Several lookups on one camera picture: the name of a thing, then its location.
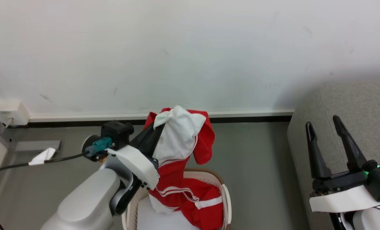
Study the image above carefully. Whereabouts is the pale white folded cloth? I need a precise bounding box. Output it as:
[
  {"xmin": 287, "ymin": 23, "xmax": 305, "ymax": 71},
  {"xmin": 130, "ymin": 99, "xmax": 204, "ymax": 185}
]
[{"xmin": 137, "ymin": 195, "xmax": 201, "ymax": 230}]

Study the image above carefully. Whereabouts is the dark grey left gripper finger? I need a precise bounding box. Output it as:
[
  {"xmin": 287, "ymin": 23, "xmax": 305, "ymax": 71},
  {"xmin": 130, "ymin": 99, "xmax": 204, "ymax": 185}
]
[{"xmin": 129, "ymin": 123, "xmax": 165, "ymax": 159}]

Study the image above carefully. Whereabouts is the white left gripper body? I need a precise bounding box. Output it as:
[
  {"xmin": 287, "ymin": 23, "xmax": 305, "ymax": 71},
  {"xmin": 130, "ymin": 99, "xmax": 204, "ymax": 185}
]
[{"xmin": 108, "ymin": 144, "xmax": 161, "ymax": 191}]

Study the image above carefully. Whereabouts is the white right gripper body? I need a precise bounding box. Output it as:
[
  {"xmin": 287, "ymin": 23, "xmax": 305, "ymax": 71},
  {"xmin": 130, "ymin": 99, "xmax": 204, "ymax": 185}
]
[{"xmin": 309, "ymin": 170, "xmax": 380, "ymax": 213}]

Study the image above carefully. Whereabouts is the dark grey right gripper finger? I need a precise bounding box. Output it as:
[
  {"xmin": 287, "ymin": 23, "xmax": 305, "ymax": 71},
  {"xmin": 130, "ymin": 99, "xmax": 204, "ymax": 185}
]
[
  {"xmin": 333, "ymin": 115, "xmax": 367, "ymax": 172},
  {"xmin": 305, "ymin": 121, "xmax": 332, "ymax": 180}
]

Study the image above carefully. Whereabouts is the red and white sports garment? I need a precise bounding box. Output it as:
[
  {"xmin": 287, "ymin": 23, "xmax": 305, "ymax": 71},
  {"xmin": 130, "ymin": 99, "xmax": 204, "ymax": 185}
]
[{"xmin": 144, "ymin": 105, "xmax": 224, "ymax": 230}]

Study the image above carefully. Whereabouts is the thick black cable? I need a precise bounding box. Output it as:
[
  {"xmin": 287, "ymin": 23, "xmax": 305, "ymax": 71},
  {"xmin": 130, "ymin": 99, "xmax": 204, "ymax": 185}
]
[{"xmin": 0, "ymin": 153, "xmax": 89, "ymax": 185}]

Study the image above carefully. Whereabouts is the white and black baseboard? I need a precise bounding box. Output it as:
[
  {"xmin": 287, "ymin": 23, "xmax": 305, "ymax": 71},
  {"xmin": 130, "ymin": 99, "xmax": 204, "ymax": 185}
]
[{"xmin": 28, "ymin": 110, "xmax": 295, "ymax": 128}]

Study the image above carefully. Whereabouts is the white paper tag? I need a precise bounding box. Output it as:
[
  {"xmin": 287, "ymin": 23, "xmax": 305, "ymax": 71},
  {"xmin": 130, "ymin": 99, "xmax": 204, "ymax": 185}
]
[{"xmin": 28, "ymin": 148, "xmax": 56, "ymax": 166}]

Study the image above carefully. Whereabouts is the cream perforated laundry basket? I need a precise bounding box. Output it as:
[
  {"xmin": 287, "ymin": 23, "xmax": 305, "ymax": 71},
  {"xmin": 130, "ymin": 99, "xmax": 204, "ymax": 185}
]
[{"xmin": 122, "ymin": 168, "xmax": 232, "ymax": 230}]

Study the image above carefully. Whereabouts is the grey metal door stopper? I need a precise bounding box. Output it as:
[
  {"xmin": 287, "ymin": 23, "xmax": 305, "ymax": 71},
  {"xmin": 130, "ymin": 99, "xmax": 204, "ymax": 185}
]
[{"xmin": 15, "ymin": 140, "xmax": 61, "ymax": 152}]

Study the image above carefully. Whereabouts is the grey fabric sofa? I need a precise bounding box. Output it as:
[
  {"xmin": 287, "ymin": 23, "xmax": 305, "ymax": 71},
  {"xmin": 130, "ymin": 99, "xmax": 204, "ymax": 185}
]
[{"xmin": 287, "ymin": 81, "xmax": 380, "ymax": 230}]

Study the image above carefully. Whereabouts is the white wall outlet box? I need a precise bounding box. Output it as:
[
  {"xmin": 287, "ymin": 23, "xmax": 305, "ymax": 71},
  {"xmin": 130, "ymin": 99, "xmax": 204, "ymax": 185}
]
[{"xmin": 0, "ymin": 102, "xmax": 30, "ymax": 127}]

